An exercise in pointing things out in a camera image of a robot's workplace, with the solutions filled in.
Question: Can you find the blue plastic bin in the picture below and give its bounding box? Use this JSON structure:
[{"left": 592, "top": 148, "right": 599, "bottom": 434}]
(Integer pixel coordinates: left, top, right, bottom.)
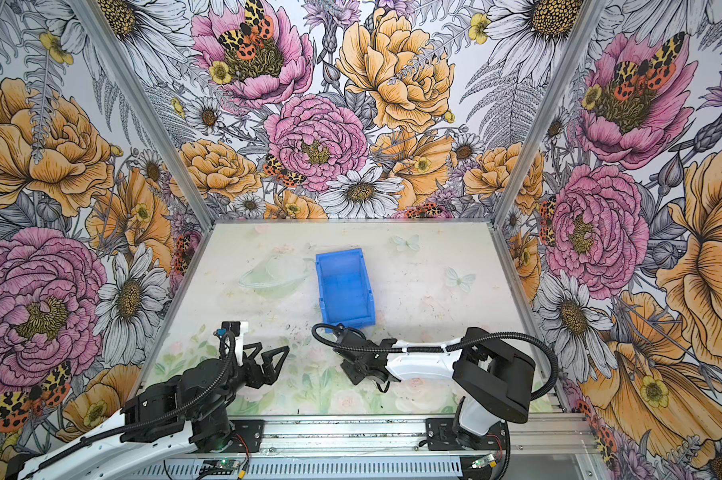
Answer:
[{"left": 315, "top": 248, "right": 376, "bottom": 329}]

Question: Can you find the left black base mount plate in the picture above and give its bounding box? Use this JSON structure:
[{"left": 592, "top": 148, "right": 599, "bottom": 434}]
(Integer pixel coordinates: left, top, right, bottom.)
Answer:
[{"left": 217, "top": 418, "right": 266, "bottom": 454}]

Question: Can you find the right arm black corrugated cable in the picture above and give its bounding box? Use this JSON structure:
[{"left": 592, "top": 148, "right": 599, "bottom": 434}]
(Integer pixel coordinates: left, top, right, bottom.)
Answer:
[{"left": 311, "top": 322, "right": 560, "bottom": 402}]

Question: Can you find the green circuit board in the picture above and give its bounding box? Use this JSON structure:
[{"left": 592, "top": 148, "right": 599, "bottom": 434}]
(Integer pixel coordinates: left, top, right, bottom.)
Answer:
[
  {"left": 199, "top": 458, "right": 246, "bottom": 475},
  {"left": 470, "top": 453, "right": 497, "bottom": 469}
]

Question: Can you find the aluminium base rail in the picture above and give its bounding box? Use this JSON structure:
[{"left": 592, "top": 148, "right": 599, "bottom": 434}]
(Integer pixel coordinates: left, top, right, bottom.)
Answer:
[{"left": 230, "top": 412, "right": 597, "bottom": 459}]

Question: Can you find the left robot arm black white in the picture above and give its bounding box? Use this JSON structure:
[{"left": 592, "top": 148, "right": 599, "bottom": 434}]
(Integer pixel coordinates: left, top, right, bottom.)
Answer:
[{"left": 6, "top": 338, "right": 289, "bottom": 479}]

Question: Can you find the right green circuit board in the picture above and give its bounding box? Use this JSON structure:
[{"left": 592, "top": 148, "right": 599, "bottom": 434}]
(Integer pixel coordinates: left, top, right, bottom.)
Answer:
[{"left": 470, "top": 453, "right": 497, "bottom": 469}]

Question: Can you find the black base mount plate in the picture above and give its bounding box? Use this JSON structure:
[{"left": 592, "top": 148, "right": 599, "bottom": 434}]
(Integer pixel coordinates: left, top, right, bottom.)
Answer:
[
  {"left": 422, "top": 417, "right": 509, "bottom": 452},
  {"left": 217, "top": 418, "right": 266, "bottom": 454}
]

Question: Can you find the white vented cable duct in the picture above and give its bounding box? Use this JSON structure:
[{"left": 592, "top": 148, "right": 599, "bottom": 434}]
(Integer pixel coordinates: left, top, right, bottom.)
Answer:
[{"left": 125, "top": 456, "right": 463, "bottom": 479}]

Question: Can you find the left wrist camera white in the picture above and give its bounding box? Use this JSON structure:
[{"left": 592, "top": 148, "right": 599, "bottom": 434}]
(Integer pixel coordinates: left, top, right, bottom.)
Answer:
[{"left": 214, "top": 321, "right": 249, "bottom": 366}]

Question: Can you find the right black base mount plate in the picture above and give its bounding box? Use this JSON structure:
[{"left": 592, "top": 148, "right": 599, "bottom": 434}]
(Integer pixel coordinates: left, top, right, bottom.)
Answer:
[{"left": 422, "top": 417, "right": 509, "bottom": 452}]

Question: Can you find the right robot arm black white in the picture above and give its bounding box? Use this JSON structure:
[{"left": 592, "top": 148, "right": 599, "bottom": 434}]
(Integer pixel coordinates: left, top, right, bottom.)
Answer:
[{"left": 327, "top": 324, "right": 536, "bottom": 450}]

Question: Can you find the left green circuit board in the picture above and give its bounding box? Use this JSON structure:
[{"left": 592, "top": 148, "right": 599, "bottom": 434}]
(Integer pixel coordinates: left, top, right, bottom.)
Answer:
[{"left": 199, "top": 458, "right": 246, "bottom": 475}]

